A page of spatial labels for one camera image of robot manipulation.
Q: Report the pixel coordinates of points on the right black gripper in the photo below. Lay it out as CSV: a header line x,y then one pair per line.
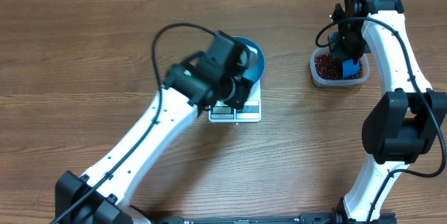
x,y
335,43

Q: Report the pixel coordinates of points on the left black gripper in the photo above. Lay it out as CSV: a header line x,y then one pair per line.
x,y
244,88

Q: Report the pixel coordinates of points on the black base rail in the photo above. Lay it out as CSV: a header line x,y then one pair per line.
x,y
305,218

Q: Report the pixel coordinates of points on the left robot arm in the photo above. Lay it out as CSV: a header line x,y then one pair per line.
x,y
104,191

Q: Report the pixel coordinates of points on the red adzuki beans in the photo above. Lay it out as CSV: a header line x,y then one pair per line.
x,y
329,69

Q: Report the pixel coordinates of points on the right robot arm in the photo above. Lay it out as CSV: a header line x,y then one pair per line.
x,y
402,134

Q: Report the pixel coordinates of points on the blue metal bowl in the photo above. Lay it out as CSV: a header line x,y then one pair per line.
x,y
255,73

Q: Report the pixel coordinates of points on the blue plastic measuring scoop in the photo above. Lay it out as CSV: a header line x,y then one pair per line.
x,y
350,68

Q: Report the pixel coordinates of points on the clear plastic food container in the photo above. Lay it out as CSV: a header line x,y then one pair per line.
x,y
320,82

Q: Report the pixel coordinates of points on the white digital kitchen scale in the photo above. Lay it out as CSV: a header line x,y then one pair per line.
x,y
251,111

